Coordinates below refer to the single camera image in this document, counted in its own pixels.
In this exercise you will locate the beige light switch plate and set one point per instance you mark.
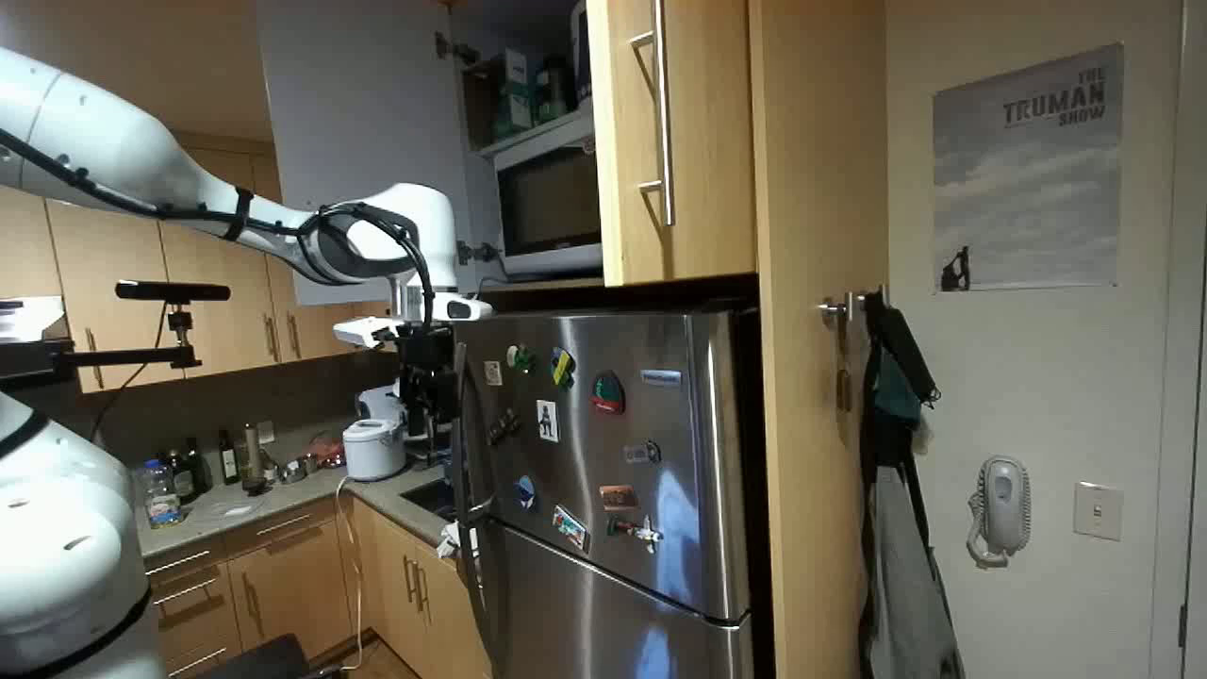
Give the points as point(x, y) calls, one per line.
point(1099, 510)

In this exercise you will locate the colourful rectangular magnet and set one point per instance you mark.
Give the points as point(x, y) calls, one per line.
point(569, 525)

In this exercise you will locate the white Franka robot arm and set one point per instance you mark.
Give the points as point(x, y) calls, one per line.
point(100, 138)

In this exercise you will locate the blue yellow magnet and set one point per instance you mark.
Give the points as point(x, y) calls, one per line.
point(563, 369)

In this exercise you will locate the grey Truman poster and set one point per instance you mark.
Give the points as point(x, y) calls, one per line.
point(1022, 192)

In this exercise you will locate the wooden base cabinets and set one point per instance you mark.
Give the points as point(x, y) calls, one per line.
point(301, 586)

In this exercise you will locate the green carton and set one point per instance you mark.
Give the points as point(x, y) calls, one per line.
point(519, 94)
point(548, 94)

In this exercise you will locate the stainless steel refrigerator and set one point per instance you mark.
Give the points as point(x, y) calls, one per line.
point(679, 503)

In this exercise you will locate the microwave door with dark window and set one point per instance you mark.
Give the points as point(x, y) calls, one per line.
point(548, 202)

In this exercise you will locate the grey hanging apron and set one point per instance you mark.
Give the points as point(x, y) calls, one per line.
point(899, 579)

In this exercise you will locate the black stereo camera bar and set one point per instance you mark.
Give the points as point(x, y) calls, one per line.
point(169, 291)

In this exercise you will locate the white microwave body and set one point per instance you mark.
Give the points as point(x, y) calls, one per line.
point(548, 266)

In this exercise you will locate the blue round magnet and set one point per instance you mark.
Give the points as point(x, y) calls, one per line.
point(525, 493)

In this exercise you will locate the small grey rectangular magnet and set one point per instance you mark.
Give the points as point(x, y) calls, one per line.
point(643, 453)

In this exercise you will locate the round teal red magnet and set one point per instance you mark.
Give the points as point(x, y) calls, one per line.
point(608, 395)

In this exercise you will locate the white dish cloth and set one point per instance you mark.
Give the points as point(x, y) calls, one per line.
point(459, 540)

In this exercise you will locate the white black figure magnet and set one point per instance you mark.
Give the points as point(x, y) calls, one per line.
point(548, 419)

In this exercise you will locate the white cabinet door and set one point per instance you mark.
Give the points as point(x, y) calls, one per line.
point(359, 107)

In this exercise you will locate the dark glass bottle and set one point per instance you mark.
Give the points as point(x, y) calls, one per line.
point(254, 462)
point(227, 462)
point(197, 470)

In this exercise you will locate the black gold Oakland magnet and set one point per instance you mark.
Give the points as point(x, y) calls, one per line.
point(501, 428)

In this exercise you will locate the metal cabinet hinge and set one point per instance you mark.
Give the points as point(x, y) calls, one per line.
point(480, 256)
point(459, 48)

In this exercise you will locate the small red container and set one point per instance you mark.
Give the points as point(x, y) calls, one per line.
point(324, 453)

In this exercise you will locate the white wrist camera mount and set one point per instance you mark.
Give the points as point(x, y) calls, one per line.
point(366, 334)

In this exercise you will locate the brown rectangular magnet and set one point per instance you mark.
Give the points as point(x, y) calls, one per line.
point(617, 495)

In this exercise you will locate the tall wooden cabinet panel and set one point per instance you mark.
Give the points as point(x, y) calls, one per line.
point(817, 379)

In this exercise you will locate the wooden wall cabinets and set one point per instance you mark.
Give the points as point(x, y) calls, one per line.
point(114, 266)

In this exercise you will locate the white rice cooker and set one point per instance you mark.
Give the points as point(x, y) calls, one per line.
point(376, 452)

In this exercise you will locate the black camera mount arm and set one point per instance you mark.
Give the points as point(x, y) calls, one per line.
point(124, 355)

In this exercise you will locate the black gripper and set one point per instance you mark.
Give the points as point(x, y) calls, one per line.
point(426, 373)

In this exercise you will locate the black teal hanging garment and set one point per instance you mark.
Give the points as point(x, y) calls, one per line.
point(894, 379)

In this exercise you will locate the tan and green magnet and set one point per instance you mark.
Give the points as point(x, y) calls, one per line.
point(523, 359)

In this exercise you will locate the grey kitchen countertop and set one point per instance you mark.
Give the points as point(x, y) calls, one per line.
point(240, 510)

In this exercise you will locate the white kettle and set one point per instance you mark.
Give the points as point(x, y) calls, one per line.
point(378, 403)

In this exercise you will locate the clear storage jar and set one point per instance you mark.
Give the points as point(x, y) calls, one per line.
point(154, 483)

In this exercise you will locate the wooden cabinet door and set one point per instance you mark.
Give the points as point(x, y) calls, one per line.
point(709, 138)

